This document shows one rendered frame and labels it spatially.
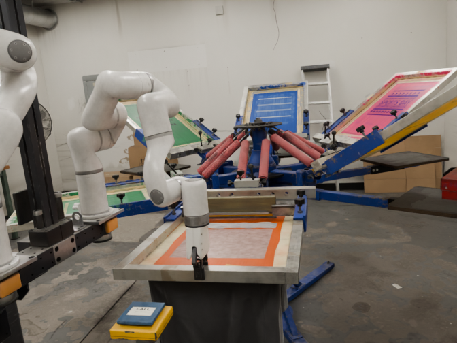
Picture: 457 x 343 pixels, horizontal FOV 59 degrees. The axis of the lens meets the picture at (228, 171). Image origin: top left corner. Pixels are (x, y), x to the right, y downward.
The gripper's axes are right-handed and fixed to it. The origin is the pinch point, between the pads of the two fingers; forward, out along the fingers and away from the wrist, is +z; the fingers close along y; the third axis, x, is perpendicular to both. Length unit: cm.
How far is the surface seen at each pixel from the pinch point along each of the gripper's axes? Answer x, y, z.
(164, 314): -6.0, 17.4, 5.0
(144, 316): -9.8, 21.5, 3.4
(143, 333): -8.5, 25.4, 5.8
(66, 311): -153, -136, 98
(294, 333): 18, -112, 91
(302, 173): 27, -119, -6
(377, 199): 65, -103, 6
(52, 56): -362, -468, -135
